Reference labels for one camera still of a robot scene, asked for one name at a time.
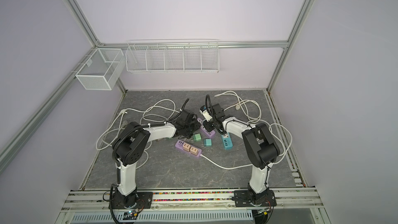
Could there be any pink plug strip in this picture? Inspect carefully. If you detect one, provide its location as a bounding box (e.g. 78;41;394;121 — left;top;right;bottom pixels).
182;143;191;152
190;146;199;156

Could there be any white cable front strip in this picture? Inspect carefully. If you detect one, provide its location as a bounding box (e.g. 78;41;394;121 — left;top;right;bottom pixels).
200;153;254;171

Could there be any white wire basket rack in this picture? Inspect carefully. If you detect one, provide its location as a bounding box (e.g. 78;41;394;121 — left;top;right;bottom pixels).
125;39;220;73

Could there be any teal power strip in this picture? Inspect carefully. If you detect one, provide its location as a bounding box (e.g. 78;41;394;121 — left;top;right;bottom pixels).
221;133;233;150

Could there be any purple power strip front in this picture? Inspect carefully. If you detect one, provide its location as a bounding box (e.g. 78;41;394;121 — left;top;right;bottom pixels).
175;140;202;158

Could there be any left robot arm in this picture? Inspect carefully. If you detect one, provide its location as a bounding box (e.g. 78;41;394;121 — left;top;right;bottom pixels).
109;110;201;209

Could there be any green plug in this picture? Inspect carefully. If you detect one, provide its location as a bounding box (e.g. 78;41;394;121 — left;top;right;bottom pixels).
193;133;202;142

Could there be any white cables left bundle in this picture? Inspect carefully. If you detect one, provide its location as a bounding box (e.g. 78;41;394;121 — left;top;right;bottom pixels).
95;99;187;170

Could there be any white mesh box basket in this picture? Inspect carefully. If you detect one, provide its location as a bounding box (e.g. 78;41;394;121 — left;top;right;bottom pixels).
75;48;126;91

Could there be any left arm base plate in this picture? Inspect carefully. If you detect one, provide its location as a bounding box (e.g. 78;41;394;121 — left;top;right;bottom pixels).
110;192;153;209

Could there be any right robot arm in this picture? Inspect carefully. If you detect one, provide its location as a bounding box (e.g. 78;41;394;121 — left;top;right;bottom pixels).
200;104;280;206

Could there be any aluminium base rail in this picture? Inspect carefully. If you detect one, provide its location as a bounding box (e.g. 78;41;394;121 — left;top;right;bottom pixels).
61;188;324;213

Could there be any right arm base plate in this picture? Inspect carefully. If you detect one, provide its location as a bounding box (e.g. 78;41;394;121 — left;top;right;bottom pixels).
232;189;277;207

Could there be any purple power strip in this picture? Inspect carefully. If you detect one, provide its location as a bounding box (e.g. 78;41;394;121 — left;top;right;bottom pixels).
175;140;202;158
197;118;216;139

